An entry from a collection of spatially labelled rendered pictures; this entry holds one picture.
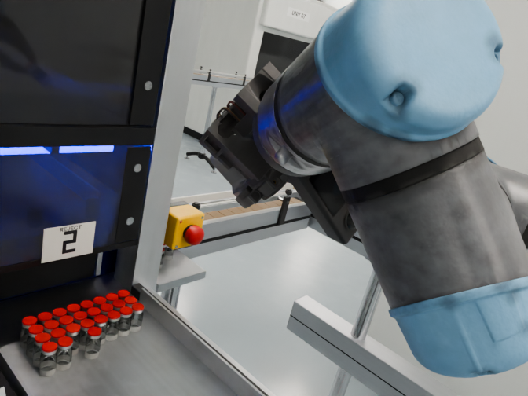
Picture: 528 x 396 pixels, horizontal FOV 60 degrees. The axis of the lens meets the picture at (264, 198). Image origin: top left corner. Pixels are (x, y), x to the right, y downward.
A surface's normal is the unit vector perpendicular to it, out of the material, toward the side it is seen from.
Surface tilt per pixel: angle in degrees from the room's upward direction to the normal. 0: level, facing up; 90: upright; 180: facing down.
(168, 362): 0
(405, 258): 102
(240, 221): 90
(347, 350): 90
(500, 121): 90
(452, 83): 63
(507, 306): 70
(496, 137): 90
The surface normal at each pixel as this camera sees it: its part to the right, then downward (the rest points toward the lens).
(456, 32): 0.29, -0.08
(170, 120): 0.72, 0.38
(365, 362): -0.65, 0.11
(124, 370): 0.22, -0.92
